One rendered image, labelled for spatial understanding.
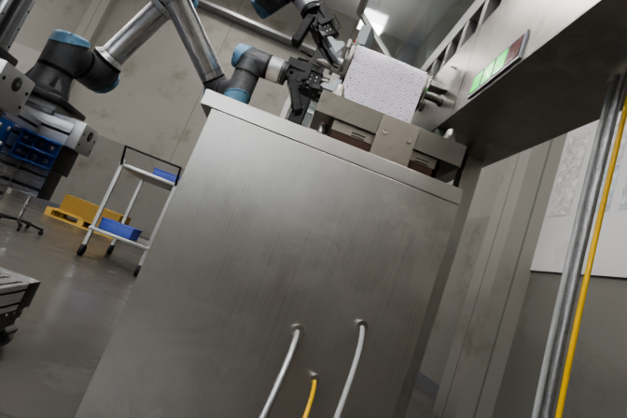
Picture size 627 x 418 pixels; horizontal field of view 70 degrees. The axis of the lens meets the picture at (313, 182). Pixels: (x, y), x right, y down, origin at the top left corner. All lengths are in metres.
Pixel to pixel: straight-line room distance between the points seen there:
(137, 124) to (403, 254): 8.67
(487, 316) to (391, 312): 2.31
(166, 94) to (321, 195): 8.64
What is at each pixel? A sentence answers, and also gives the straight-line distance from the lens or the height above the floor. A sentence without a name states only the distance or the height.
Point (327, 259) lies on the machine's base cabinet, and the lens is 1.04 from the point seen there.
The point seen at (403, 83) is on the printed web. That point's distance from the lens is 1.45.
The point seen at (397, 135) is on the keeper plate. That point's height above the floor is 0.98.
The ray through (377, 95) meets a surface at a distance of 1.41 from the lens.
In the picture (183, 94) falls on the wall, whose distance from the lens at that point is 9.55.
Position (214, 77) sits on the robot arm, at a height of 1.03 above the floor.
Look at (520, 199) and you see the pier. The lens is 3.49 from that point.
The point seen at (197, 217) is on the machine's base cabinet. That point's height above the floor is 0.61.
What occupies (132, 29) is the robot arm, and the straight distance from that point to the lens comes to 1.82.
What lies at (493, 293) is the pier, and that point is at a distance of 3.36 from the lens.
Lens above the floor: 0.59
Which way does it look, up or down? 11 degrees up
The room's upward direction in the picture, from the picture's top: 21 degrees clockwise
